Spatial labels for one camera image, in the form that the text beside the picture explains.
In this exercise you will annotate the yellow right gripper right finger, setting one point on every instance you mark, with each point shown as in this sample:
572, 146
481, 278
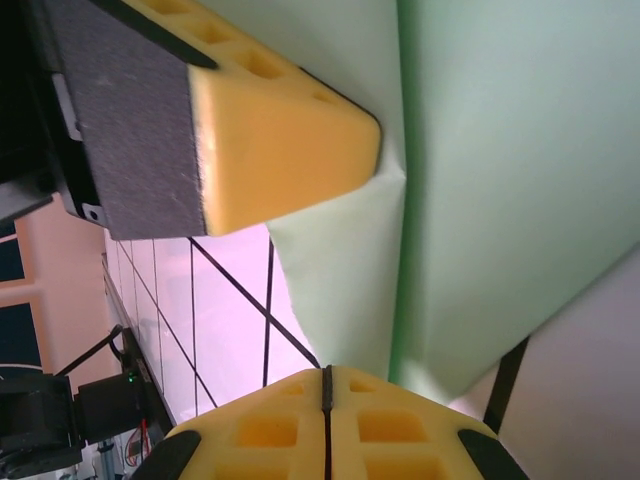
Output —
400, 440

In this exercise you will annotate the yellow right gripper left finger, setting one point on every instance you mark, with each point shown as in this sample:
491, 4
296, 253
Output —
260, 440

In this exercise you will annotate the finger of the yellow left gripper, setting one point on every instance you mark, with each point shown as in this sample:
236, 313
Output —
280, 150

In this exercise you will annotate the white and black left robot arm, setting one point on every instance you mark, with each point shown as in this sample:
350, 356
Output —
35, 415

